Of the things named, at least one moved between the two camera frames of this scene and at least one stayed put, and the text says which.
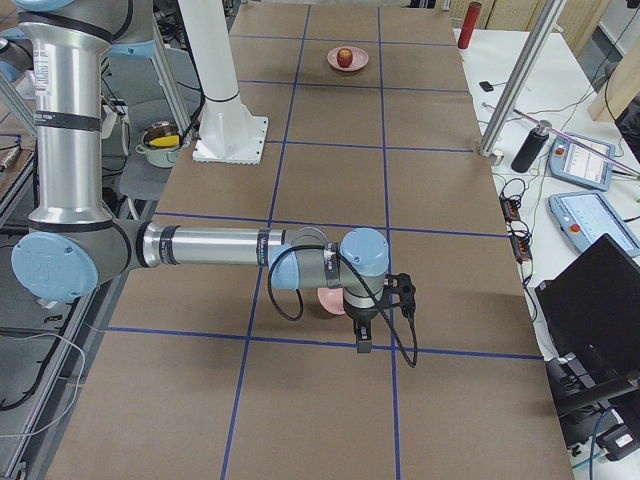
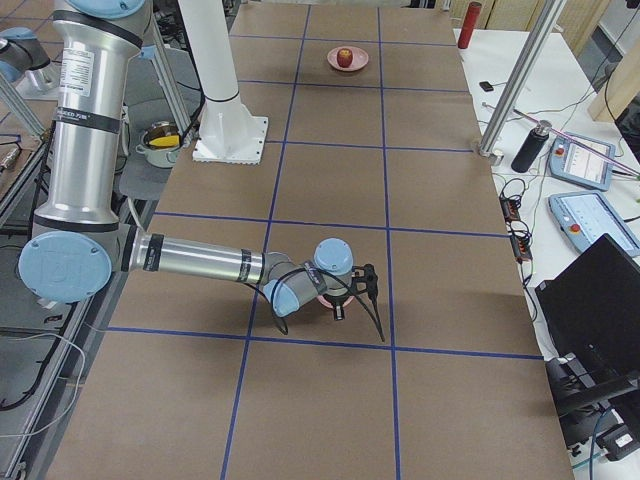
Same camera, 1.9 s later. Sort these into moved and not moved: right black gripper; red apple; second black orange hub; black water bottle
Moved: right black gripper
Not moved: red apple; black water bottle; second black orange hub
